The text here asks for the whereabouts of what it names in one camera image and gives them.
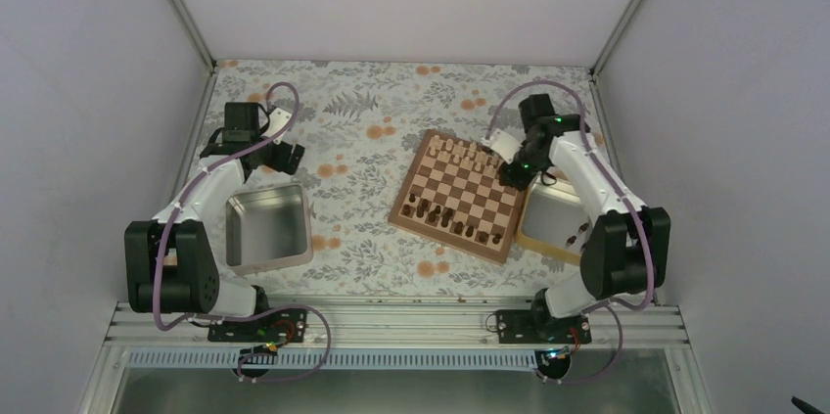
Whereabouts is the empty silver metal tin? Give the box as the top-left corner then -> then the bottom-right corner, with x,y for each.
225,183 -> 314,276

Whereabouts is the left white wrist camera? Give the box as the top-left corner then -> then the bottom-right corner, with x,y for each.
263,108 -> 293,145

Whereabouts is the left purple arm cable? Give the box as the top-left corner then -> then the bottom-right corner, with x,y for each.
153,81 -> 302,333

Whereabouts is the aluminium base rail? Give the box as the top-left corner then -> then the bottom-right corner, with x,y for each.
104,298 -> 690,372

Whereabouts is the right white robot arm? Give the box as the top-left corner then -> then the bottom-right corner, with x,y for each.
491,94 -> 670,343

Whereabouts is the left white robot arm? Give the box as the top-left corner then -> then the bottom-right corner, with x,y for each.
124,103 -> 304,341

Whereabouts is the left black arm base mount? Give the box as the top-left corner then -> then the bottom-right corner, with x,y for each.
207,308 -> 307,365

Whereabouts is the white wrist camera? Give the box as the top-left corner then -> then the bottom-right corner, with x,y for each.
482,128 -> 522,164
263,108 -> 293,145

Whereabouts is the yellow tin with dark pieces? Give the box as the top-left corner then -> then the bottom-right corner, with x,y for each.
514,173 -> 592,266

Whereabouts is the wooden chessboard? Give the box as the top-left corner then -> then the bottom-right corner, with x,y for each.
389,129 -> 525,265

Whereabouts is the floral patterned table mat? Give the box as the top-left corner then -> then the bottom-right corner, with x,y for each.
199,60 -> 603,298

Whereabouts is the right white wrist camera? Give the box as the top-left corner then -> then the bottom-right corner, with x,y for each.
482,128 -> 522,164

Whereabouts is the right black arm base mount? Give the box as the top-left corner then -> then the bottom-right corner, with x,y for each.
484,309 -> 592,381

